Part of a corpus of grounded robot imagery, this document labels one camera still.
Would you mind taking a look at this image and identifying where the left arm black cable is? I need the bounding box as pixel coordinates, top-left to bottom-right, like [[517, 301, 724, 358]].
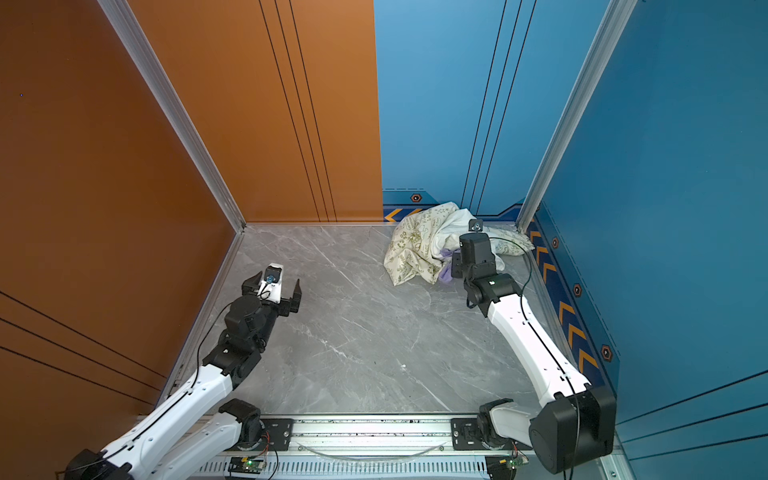
[[71, 287, 271, 475]]

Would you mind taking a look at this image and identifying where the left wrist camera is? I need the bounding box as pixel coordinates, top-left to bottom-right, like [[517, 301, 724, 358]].
[[258, 263, 283, 304]]

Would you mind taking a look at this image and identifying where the right aluminium corner post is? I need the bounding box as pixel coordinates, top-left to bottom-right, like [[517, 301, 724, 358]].
[[515, 0, 638, 233]]

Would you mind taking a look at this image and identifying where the left green circuit board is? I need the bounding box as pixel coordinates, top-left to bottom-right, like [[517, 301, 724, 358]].
[[226, 456, 268, 477]]

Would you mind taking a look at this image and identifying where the black mounting plate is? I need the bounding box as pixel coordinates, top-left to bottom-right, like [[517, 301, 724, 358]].
[[449, 417, 513, 451], [236, 418, 294, 453]]

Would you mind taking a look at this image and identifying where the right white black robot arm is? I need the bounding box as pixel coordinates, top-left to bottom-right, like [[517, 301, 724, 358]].
[[451, 232, 617, 474]]

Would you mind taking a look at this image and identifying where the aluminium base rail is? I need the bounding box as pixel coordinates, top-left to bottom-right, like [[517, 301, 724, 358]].
[[107, 413, 637, 480]]

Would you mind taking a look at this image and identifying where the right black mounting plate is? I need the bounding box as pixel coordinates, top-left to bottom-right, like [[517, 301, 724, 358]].
[[449, 417, 513, 451]]

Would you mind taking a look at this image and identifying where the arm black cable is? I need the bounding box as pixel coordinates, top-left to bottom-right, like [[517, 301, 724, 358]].
[[489, 235, 584, 480], [71, 287, 271, 475]]

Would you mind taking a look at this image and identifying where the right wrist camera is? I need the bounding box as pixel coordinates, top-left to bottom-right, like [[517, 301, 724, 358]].
[[468, 218, 484, 234]]

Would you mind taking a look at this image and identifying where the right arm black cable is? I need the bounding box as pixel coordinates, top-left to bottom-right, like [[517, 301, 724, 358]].
[[489, 235, 584, 480]]

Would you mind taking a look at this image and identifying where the right small circuit board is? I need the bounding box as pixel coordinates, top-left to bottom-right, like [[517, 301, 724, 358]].
[[499, 451, 529, 472]]

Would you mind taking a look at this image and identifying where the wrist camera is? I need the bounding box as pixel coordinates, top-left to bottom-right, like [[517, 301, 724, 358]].
[[258, 263, 283, 304], [468, 218, 484, 234]]

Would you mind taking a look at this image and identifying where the green patterned cream cloth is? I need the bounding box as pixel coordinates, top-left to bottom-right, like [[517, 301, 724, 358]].
[[383, 202, 535, 287]]

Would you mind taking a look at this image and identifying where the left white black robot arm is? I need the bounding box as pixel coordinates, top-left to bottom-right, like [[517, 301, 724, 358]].
[[58, 263, 302, 479]]

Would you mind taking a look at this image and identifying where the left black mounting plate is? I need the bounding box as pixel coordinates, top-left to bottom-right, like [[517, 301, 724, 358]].
[[236, 418, 294, 453]]

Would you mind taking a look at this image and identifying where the left aluminium corner post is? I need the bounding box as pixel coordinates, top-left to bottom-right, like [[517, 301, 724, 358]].
[[98, 0, 247, 234]]

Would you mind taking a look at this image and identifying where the purple t-shirt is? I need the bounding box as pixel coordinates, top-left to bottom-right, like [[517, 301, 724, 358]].
[[438, 249, 461, 284]]

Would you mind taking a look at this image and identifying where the aluminium corner post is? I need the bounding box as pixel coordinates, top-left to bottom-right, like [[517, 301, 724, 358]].
[[98, 0, 247, 234], [515, 0, 638, 233]]

